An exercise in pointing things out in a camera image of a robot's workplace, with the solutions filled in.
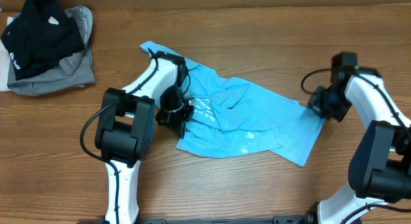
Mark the light blue t-shirt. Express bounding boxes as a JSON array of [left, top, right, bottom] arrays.
[[139, 40, 326, 168]]

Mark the black folded shirt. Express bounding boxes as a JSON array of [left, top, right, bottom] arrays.
[[1, 0, 85, 80]]

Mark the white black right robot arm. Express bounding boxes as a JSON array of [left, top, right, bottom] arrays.
[[299, 51, 410, 224]]

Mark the grey folded shirt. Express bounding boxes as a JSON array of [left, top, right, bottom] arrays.
[[6, 5, 96, 96]]

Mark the white folded shirt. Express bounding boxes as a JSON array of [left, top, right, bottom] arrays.
[[0, 15, 15, 92]]

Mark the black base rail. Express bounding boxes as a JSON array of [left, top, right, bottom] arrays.
[[76, 214, 309, 224]]

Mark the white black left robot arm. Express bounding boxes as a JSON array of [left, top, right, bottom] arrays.
[[95, 51, 194, 223]]

